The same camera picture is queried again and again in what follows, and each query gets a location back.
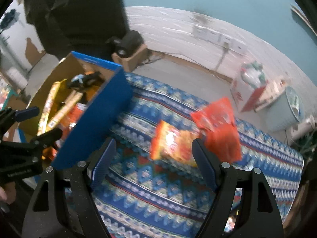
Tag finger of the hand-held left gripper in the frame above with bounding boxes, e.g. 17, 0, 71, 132
26, 128, 63, 152
0, 107, 40, 129

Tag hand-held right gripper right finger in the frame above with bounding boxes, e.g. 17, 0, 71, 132
192, 138, 284, 238

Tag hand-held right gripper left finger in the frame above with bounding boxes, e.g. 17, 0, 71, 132
22, 137, 117, 238

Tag wide yellow snack packet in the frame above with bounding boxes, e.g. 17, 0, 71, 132
37, 79, 68, 135

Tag narrow yellow snack packet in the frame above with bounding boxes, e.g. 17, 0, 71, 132
47, 92, 85, 129

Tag orange snack packet green label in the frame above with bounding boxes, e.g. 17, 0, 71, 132
59, 103, 87, 129

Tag red snack packet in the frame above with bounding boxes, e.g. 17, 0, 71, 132
191, 97, 242, 163

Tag blue cardboard box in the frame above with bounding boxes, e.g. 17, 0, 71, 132
18, 52, 133, 171

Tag dark snack packet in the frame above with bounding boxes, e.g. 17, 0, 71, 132
67, 71, 102, 90

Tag person's left hand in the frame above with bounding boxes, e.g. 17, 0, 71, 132
0, 181, 16, 212

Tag blue patterned tablecloth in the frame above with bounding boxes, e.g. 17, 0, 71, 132
62, 72, 304, 238

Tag white and red carton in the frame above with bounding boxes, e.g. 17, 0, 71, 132
230, 77, 268, 113

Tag light blue trash bin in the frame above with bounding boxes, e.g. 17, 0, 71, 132
266, 86, 305, 132

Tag white and red packaging board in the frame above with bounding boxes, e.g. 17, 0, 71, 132
255, 79, 288, 111

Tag clear plastic bag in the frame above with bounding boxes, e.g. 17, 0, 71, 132
240, 61, 269, 88

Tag small brown cardboard box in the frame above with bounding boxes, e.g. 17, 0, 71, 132
111, 43, 148, 72

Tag black cloth backdrop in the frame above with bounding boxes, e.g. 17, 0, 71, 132
23, 0, 129, 57

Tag beige plug with cable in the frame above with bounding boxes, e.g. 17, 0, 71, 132
215, 42, 229, 72

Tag white wall socket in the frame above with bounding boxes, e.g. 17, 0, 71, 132
218, 33, 232, 46
232, 40, 245, 53
205, 30, 218, 42

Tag black camera on box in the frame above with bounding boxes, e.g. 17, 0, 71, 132
106, 30, 144, 57

